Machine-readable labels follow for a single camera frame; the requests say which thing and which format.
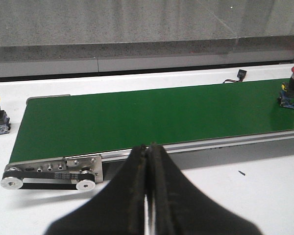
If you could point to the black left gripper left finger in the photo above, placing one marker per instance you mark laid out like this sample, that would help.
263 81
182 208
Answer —
118 209

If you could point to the silver drive pulley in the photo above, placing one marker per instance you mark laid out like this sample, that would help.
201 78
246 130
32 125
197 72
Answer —
11 183
85 185

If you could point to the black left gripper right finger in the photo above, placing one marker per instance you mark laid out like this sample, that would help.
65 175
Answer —
177 207

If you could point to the green conveyor belt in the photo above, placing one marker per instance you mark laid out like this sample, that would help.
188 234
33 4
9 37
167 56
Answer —
56 127

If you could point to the grey stone counter slab left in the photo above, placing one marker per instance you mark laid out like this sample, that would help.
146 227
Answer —
67 29

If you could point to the aluminium conveyor frame rail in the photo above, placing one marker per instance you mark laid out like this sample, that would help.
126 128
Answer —
92 162

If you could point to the black sensor connector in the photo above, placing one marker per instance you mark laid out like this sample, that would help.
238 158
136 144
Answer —
240 77

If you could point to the black drive belt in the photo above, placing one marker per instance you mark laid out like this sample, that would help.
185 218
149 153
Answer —
59 180

